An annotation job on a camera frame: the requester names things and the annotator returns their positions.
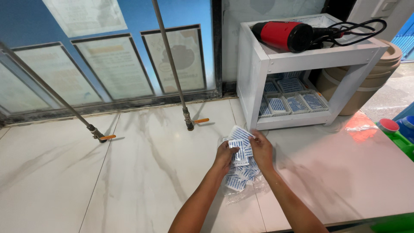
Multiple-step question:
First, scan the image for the upright metal pipe with valve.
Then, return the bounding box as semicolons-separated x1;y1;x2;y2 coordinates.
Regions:
151;0;195;131

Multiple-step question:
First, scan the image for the black window frame post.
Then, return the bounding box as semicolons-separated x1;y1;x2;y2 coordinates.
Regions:
212;0;224;98

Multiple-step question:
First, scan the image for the red and black heat gun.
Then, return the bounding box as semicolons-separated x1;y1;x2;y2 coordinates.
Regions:
252;21;344;54

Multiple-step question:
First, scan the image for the black power cable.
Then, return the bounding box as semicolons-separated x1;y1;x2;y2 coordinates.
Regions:
307;18;388;50

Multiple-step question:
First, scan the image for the blue slatted shutter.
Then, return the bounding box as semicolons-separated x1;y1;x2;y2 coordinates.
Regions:
391;13;414;61

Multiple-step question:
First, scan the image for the slanted metal pipe with valve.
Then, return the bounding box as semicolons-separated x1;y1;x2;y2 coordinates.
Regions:
0;41;108;144

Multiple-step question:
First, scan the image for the stack of tan plastic buckets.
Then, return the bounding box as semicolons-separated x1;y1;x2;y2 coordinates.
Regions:
315;39;403;117

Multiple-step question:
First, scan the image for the blue striped white sachet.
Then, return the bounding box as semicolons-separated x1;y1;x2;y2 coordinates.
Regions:
229;125;256;143

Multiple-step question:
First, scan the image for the green plastic container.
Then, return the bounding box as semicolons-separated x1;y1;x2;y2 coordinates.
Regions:
375;121;414;162

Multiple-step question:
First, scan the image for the bundle of blue striped sachets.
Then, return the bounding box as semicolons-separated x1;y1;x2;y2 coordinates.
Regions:
228;139;253;167

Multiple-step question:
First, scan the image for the black framed paper notice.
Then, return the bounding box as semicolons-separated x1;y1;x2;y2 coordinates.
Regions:
71;33;156;101
12;41;104;107

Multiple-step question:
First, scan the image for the clear plastic bag of sachets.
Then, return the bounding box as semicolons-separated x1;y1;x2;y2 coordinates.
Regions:
223;157;270;205

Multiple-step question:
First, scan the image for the white wooden shelf unit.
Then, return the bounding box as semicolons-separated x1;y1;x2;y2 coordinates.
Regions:
236;13;390;131

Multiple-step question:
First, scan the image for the person's left hand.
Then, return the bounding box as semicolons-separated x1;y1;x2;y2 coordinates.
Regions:
212;140;241;177

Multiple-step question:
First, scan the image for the red bottle cap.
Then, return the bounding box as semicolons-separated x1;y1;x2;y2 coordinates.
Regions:
378;118;400;134

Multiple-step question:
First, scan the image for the black framed notice with emblem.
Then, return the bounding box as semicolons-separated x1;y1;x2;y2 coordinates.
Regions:
140;24;208;95

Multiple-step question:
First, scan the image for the white wall switch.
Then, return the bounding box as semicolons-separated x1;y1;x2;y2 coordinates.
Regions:
371;0;401;19

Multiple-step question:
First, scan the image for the unframed white paper sheet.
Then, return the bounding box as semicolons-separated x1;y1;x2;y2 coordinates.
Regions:
41;0;129;38

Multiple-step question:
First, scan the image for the group of white mesh baskets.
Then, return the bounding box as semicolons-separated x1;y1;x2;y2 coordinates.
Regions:
258;71;330;119

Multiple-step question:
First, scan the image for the person's right hand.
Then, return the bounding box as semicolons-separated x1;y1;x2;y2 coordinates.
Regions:
248;129;276;174

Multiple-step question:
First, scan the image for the blue plastic bottle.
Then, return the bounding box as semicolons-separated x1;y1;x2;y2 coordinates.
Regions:
396;115;414;143

